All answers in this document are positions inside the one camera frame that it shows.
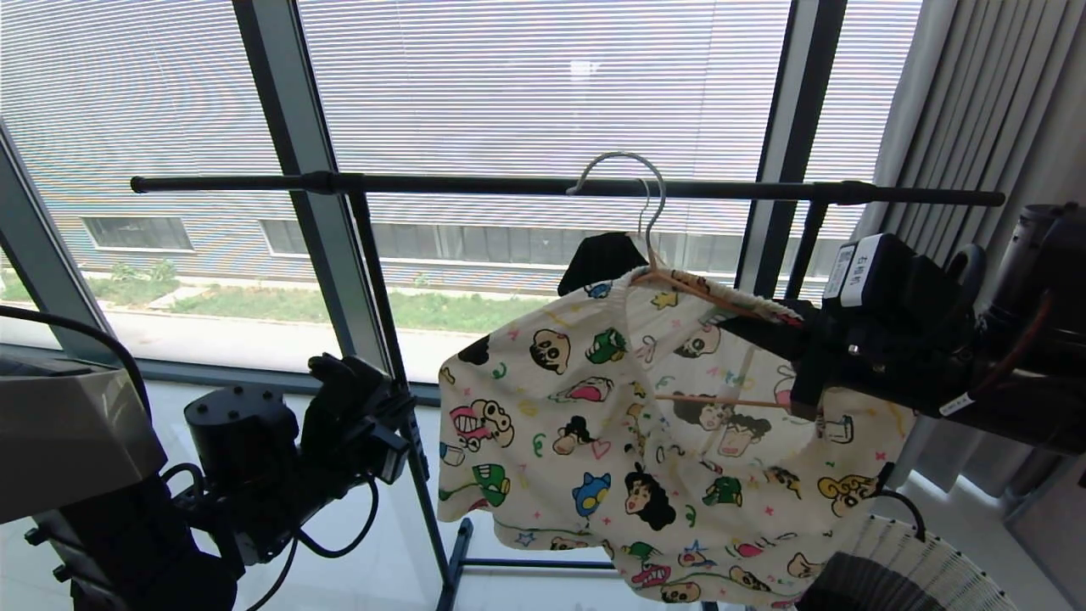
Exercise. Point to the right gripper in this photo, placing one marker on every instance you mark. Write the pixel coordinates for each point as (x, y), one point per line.
(891, 365)

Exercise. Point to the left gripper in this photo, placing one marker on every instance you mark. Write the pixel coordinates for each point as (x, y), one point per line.
(356, 458)

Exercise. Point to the cream printed garment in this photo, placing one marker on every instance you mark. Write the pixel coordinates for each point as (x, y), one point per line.
(594, 441)

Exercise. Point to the pink clothes hanger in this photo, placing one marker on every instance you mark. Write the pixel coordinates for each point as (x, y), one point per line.
(657, 191)
(645, 204)

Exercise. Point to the black garment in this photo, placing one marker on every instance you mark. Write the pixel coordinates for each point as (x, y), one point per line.
(598, 259)

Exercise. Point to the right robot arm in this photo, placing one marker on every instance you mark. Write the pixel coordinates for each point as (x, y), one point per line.
(1035, 339)

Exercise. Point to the white laundry basket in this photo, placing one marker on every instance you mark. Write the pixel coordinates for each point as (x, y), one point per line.
(933, 568)

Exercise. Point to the black clothes rack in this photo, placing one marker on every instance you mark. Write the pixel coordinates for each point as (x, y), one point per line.
(424, 182)

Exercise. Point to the beige curtain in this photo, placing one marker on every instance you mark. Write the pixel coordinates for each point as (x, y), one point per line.
(1001, 102)

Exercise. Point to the window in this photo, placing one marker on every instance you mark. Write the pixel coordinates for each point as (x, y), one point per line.
(551, 85)

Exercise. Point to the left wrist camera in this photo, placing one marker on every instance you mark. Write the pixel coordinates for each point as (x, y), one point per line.
(348, 390)

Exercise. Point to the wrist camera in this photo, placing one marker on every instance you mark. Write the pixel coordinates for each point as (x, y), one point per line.
(348, 390)
(882, 280)

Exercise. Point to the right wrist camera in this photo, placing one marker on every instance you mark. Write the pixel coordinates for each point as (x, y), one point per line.
(882, 280)

